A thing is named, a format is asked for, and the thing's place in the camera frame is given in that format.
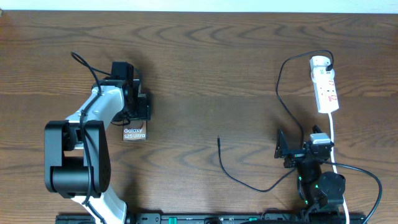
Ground white charger adapter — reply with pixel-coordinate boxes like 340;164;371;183
311;66;335;83

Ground black charging cable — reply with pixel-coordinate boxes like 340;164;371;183
216;49;335;193

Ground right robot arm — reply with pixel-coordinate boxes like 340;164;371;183
274;127;346;215

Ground white power strip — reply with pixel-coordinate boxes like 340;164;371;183
310;55;339;114

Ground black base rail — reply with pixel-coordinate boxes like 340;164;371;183
55;212;366;224

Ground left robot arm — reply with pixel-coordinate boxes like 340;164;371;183
44;78;150;223

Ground white power strip cord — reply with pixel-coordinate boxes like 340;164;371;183
328;112;351;224

